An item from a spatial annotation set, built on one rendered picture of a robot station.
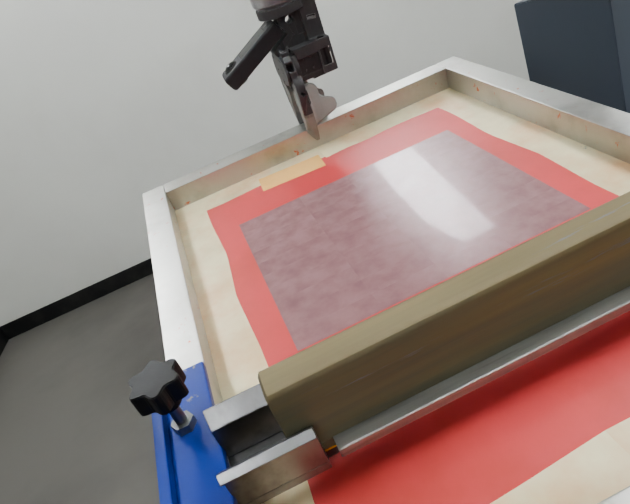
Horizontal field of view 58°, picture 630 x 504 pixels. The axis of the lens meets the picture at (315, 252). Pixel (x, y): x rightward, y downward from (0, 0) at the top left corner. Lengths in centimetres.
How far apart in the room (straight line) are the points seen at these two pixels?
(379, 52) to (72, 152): 222
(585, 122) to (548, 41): 40
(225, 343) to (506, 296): 31
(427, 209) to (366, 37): 361
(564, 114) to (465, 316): 43
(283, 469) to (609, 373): 26
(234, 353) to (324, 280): 13
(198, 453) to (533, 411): 26
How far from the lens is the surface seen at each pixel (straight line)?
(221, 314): 66
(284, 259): 70
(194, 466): 46
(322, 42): 91
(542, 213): 66
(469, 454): 45
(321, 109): 93
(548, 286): 45
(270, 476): 43
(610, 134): 74
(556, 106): 81
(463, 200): 71
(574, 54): 112
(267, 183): 90
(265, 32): 90
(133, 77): 404
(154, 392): 44
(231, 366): 59
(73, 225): 424
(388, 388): 42
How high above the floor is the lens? 135
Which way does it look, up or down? 23 degrees down
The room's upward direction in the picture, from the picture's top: 23 degrees counter-clockwise
